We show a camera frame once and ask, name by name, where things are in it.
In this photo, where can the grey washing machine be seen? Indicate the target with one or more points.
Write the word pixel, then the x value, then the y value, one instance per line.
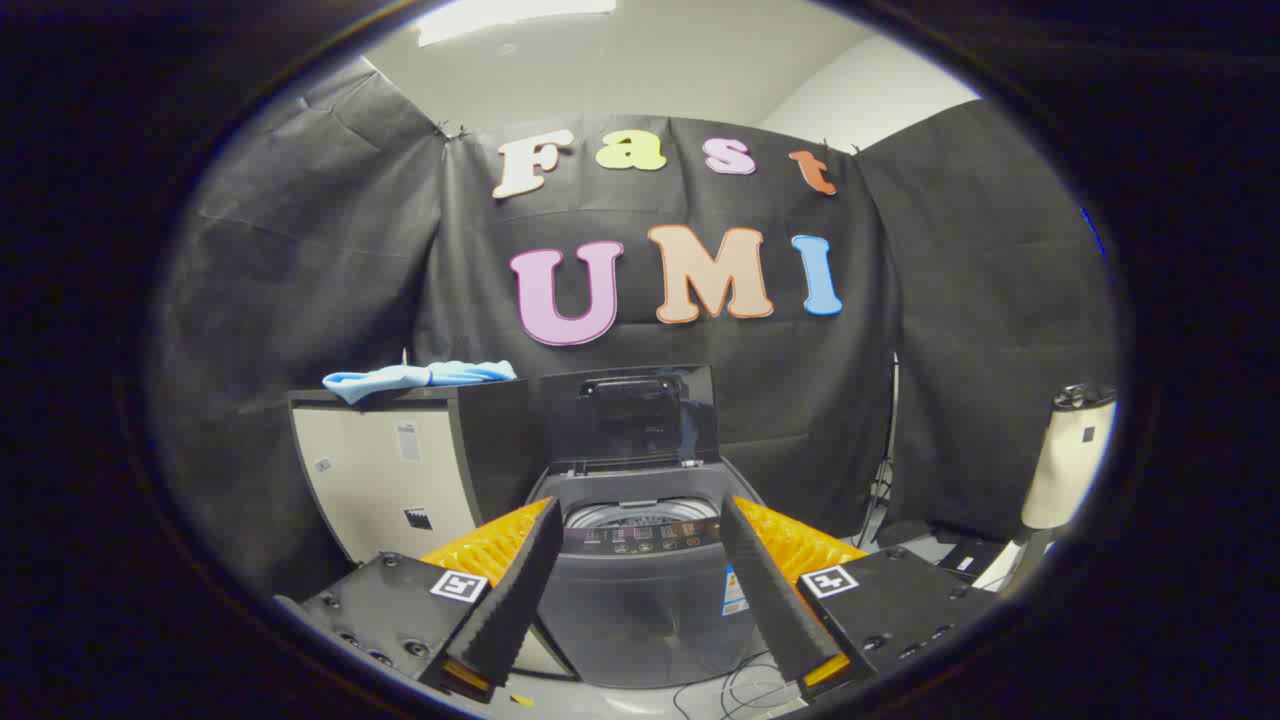
pixel 640 620

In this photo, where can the ceiling light panel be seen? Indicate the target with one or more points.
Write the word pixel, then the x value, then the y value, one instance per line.
pixel 510 18

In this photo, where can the light blue cloth garment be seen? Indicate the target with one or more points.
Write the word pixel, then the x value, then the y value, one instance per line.
pixel 400 378

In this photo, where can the cream cylindrical container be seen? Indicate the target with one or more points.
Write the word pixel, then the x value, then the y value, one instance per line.
pixel 1065 470

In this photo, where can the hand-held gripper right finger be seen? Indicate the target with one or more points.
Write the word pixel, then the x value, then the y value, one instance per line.
pixel 765 590

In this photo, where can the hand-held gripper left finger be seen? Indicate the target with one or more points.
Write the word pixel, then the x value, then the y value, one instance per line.
pixel 520 590

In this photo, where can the black backdrop cloth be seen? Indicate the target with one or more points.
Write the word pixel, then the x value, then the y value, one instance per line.
pixel 780 390

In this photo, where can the beige cabinet with dark top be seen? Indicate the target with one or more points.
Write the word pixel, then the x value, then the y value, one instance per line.
pixel 370 480

